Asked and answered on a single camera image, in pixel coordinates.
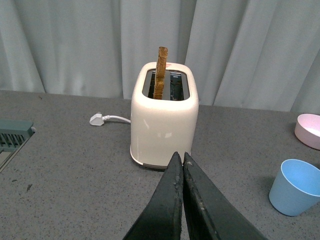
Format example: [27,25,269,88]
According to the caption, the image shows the white power plug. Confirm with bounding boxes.
[89,113,104,126]

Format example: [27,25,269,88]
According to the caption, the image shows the grey curtain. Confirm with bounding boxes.
[0,0,320,115]

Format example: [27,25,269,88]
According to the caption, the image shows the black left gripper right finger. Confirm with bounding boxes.
[183,153,266,240]

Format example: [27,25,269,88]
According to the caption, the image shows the pink bowl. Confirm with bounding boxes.
[294,113,320,150]

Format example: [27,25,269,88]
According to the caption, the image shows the cream two-slot toaster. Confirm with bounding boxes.
[130,62,199,169]

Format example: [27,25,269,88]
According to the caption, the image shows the white toaster power cable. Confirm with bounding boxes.
[101,114,132,125]

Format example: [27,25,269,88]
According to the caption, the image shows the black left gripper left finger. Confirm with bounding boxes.
[124,152,184,240]

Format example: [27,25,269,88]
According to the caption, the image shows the blue cup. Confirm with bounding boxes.
[269,159,320,217]

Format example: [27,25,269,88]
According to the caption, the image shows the green dish rack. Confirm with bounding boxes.
[0,119,34,172]

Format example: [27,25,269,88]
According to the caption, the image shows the brown toast slice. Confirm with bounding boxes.
[153,46,168,100]

